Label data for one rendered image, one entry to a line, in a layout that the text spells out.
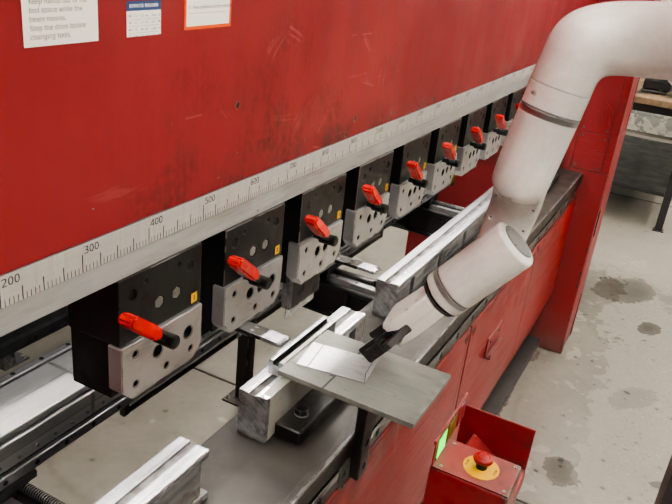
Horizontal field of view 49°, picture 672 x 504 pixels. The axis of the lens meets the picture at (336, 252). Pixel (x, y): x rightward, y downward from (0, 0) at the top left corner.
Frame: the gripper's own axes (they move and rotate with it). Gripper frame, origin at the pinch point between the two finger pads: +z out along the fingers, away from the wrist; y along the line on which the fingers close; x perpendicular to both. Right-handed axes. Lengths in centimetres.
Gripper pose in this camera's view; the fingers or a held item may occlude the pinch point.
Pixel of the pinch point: (376, 342)
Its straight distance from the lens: 130.5
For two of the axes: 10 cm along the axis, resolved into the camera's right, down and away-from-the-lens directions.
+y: -3.3, 3.5, -8.8
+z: -6.8, 5.6, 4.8
